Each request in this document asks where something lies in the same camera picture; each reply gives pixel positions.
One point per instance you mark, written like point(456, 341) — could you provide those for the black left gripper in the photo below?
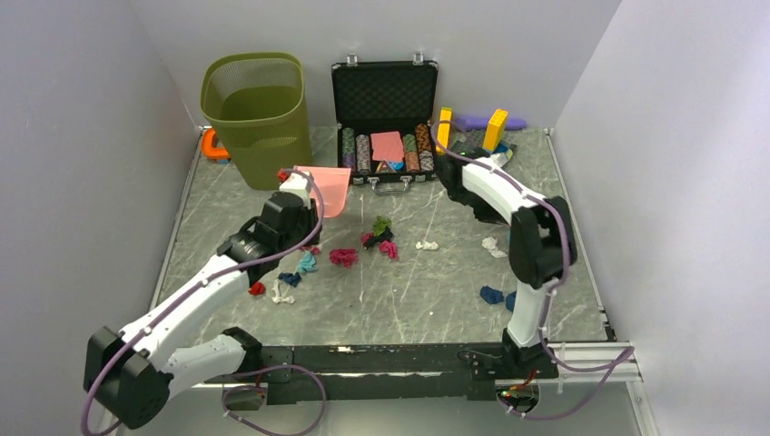
point(310, 214)

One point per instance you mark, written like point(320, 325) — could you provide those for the pink plastic dustpan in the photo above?
point(333, 183)

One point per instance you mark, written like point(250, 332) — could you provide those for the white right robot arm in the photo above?
point(541, 246)

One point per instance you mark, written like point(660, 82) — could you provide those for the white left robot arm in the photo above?
point(135, 371)

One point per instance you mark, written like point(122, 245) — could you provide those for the light blue paper scrap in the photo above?
point(307, 264)

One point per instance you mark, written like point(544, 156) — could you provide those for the dark blue paper scrap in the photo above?
point(292, 279)

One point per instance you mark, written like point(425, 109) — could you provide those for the white twisted paper scrap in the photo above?
point(278, 295)

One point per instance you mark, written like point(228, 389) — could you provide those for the green paper scrap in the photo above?
point(380, 225)

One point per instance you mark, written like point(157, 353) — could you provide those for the black paper scrap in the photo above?
point(376, 240)

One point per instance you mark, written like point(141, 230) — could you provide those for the magenta paper scrap centre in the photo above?
point(390, 249)

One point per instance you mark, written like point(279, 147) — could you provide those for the olive green mesh wastebasket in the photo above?
point(255, 103)

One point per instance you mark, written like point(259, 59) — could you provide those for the pink card stack in case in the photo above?
point(387, 146)

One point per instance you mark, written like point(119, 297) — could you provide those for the black poker chip case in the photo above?
point(381, 97)

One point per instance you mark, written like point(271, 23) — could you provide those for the white paper scrap by brush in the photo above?
point(426, 246)

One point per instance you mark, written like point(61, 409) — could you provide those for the yellow tall building block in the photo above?
point(444, 129)

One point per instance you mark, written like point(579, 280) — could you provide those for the white paper scrap right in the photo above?
point(491, 245)

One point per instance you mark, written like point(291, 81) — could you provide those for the purple cylinder toy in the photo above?
point(467, 122)

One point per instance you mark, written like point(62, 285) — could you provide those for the dark blue scrap pair left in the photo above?
point(491, 296)

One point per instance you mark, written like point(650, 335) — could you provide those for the dark blue scrap pair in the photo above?
point(510, 301)
point(491, 296)

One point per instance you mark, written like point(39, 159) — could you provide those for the building block assembly on baseplate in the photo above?
point(493, 143)

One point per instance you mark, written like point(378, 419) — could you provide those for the dark blue scrap pair right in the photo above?
point(510, 301)

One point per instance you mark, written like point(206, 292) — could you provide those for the magenta paper scrap by handle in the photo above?
point(344, 257)

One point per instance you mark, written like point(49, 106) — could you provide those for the orange plastic handle object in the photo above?
point(212, 148)

